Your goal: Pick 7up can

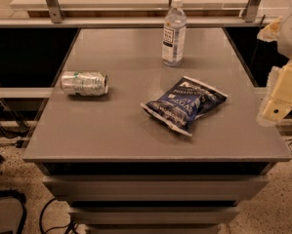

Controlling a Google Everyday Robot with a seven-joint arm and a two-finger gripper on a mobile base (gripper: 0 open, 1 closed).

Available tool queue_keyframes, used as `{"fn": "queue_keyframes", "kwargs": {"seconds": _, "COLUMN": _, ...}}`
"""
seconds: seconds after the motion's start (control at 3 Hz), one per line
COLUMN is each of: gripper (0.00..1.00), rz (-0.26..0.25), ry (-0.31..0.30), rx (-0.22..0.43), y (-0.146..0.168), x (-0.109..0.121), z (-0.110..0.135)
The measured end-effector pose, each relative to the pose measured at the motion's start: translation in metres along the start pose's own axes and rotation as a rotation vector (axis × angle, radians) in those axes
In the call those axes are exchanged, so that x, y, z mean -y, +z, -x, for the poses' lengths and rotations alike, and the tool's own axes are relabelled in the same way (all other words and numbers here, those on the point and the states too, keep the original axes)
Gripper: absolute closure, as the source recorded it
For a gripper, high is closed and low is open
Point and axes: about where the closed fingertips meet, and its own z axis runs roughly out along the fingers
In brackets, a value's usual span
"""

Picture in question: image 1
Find clear plastic water bottle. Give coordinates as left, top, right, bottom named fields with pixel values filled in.
left=162, top=0, right=187, bottom=66

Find dark object bottom left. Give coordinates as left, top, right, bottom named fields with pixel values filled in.
left=0, top=190, right=26, bottom=234

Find grey drawer cabinet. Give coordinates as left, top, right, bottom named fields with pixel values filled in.
left=23, top=28, right=291, bottom=234

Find black floor cable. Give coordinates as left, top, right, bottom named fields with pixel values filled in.
left=38, top=197, right=78, bottom=234

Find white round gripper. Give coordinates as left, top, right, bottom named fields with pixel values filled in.
left=256, top=5, right=292, bottom=127

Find silver green soda can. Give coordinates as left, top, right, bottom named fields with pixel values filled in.
left=60, top=71, right=108, bottom=97

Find black cables left floor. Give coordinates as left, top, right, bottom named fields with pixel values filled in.
left=0, top=97, right=31, bottom=148

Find blue potato chip bag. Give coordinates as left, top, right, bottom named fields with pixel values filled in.
left=141, top=76, right=228, bottom=137

